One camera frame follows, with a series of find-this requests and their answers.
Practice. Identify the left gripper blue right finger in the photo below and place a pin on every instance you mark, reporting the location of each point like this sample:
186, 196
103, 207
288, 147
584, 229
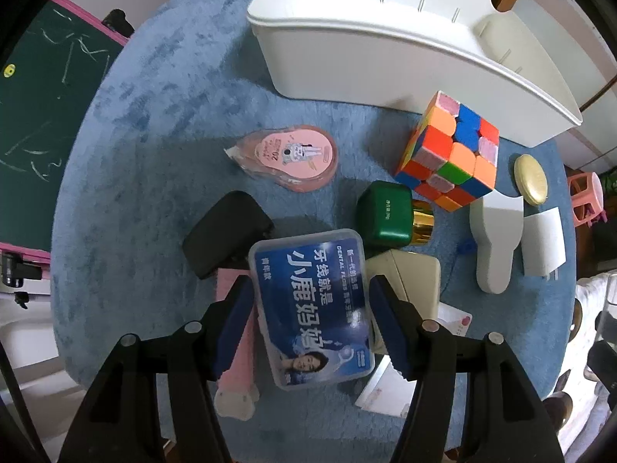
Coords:
384, 307

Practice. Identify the colourful rubik's cube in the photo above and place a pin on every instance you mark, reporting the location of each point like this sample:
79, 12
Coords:
451, 158

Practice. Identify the gold round compact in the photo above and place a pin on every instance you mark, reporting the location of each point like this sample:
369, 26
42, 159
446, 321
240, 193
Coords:
531, 180

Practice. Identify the white compact camera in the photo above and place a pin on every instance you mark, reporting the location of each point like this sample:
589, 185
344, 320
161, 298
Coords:
387, 392

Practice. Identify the blue dental floss box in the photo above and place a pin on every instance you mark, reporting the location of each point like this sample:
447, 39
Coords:
312, 308

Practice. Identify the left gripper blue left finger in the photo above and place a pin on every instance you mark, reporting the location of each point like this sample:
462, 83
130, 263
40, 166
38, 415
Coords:
234, 305

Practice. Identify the black charger case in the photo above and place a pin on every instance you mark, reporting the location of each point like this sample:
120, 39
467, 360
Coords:
225, 234

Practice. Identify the beige geometric box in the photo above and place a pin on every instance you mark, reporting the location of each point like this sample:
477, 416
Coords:
414, 277

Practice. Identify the green perfume bottle gold cap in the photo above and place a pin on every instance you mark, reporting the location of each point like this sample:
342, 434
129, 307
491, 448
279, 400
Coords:
387, 216

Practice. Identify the pink correction tape dispenser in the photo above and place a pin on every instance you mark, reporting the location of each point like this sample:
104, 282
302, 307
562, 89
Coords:
301, 158

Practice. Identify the pink plastic stool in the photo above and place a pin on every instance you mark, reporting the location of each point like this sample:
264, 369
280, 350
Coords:
587, 198

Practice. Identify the white power adapter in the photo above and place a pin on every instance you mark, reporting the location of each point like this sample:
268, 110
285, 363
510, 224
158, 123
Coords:
543, 243

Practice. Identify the green chalkboard pink frame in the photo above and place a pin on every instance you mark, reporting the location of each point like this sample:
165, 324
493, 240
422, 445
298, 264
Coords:
47, 85

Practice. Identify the white patterned bedding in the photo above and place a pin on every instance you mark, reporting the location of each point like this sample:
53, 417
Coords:
578, 395

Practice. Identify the blue plush table cloth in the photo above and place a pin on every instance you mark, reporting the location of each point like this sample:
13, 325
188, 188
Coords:
149, 162

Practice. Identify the white plastic storage bin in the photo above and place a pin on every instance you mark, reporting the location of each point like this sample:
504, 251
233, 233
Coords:
399, 53

